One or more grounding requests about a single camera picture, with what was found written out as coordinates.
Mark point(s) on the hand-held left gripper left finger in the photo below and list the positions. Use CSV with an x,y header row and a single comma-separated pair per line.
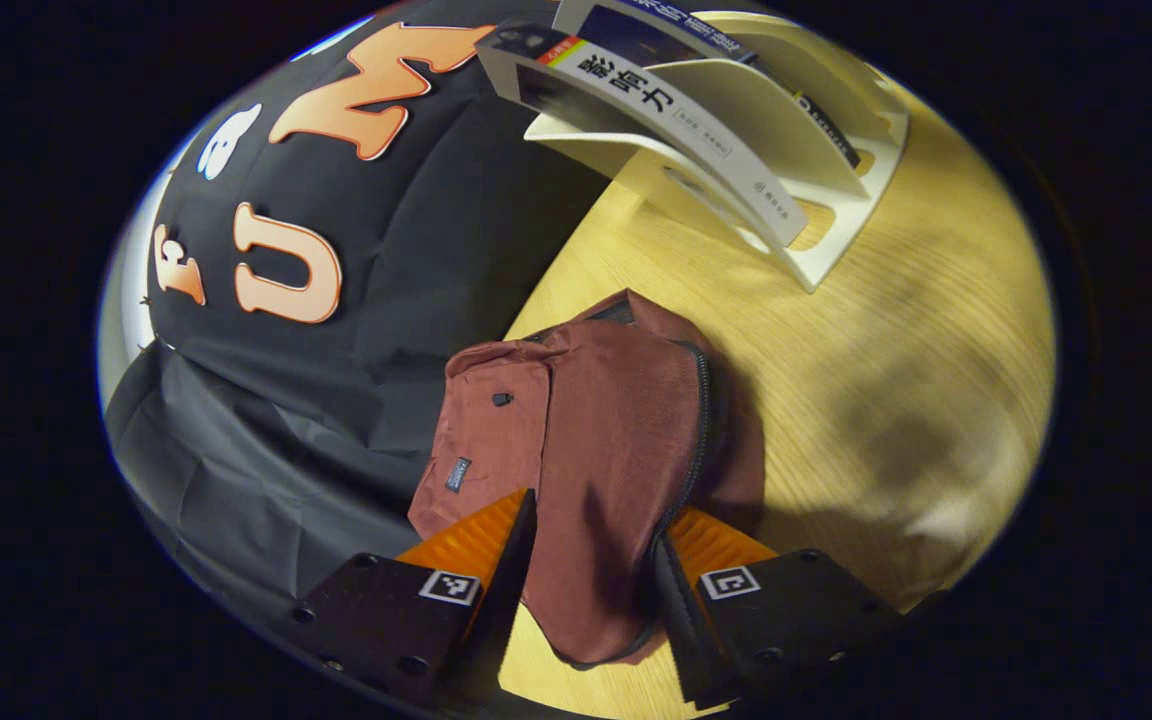
x,y
511,590

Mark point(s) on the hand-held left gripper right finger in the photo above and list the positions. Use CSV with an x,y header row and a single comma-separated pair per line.
x,y
676,620

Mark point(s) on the maroon schoolbag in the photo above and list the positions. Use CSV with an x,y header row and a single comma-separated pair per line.
x,y
616,440

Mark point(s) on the white spine book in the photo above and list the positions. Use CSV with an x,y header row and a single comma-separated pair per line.
x,y
676,115

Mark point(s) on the white bookshelf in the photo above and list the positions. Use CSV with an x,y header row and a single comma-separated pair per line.
x,y
836,200

